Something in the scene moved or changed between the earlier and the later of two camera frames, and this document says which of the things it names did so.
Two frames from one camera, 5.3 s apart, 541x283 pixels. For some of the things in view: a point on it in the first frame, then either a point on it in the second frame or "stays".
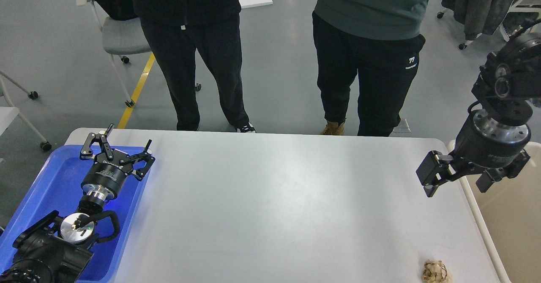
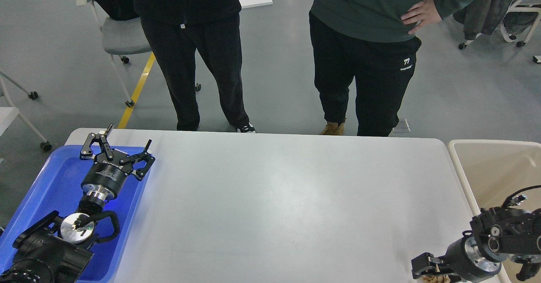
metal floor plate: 403,126 stays
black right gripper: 482,143 → 463,258
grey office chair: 120,36 stays
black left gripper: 105,177 stays
